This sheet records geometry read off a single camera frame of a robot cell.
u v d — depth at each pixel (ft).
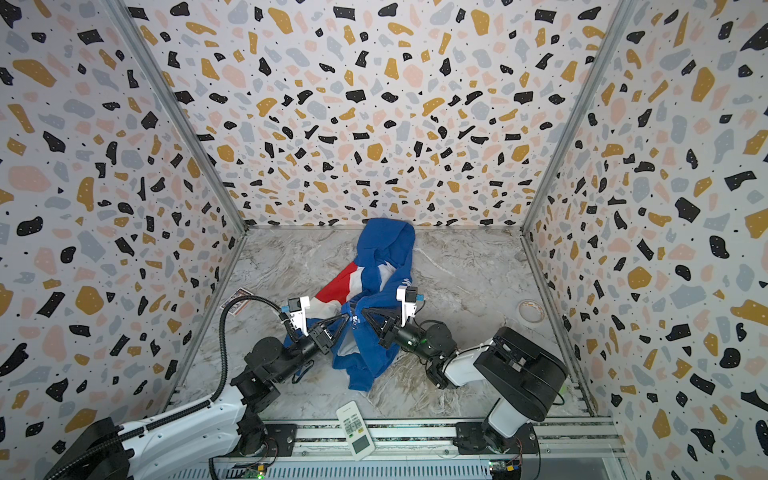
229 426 2.02
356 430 2.45
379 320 2.32
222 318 1.95
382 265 3.41
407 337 2.25
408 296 2.25
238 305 3.19
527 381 1.51
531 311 3.23
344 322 2.39
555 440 2.50
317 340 2.13
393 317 2.26
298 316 2.21
